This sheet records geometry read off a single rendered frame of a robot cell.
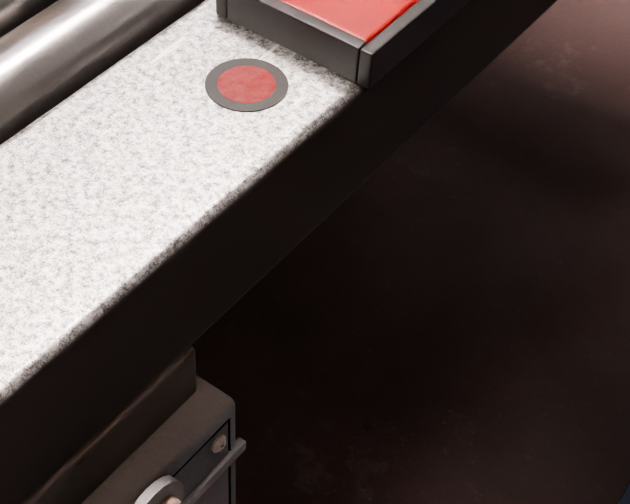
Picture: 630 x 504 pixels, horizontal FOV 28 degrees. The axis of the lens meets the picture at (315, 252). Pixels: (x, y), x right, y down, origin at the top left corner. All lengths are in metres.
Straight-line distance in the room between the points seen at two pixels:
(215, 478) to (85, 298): 0.12
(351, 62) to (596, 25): 1.67
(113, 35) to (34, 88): 0.04
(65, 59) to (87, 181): 0.07
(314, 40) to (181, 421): 0.15
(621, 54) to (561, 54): 0.10
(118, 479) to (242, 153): 0.13
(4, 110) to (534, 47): 1.63
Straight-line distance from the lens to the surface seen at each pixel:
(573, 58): 2.06
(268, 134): 0.46
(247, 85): 0.48
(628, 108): 1.98
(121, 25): 0.52
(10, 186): 0.45
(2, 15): 0.54
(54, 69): 0.50
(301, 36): 0.49
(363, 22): 0.49
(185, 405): 0.48
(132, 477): 0.47
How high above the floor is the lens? 1.22
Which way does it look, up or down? 47 degrees down
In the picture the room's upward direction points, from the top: 4 degrees clockwise
